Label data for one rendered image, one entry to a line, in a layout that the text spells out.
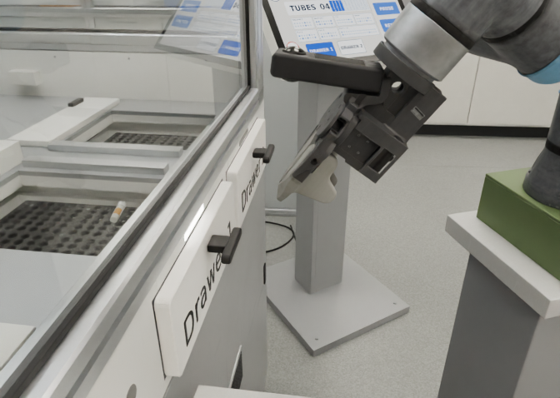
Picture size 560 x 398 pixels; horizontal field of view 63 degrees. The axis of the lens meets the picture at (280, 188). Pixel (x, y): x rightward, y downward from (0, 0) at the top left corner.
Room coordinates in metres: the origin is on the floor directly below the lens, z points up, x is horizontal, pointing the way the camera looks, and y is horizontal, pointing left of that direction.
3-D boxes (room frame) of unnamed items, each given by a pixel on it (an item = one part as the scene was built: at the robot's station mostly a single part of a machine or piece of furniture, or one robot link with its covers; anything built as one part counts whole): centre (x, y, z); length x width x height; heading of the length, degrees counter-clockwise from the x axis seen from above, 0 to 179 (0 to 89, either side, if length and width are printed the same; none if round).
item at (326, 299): (1.49, -0.18, 0.51); 0.50 x 0.45 x 1.02; 30
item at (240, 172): (0.82, 0.06, 0.87); 0.29 x 0.02 x 0.11; 172
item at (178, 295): (0.50, 0.10, 0.87); 0.29 x 0.02 x 0.11; 172
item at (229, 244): (0.50, 0.07, 0.91); 0.07 x 0.04 x 0.01; 172
